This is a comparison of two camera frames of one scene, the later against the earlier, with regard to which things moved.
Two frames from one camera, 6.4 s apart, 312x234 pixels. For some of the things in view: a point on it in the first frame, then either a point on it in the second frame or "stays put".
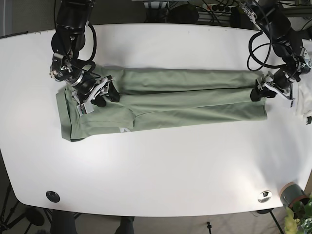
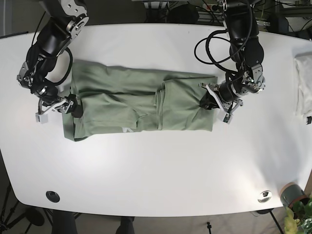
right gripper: x=281 y=79 -> x=252 y=82
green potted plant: x=299 y=220 stays put
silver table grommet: x=264 y=196 stays put
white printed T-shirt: x=303 y=99 stays put
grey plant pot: x=291 y=193 stays put
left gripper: x=82 y=82 -> x=47 y=91
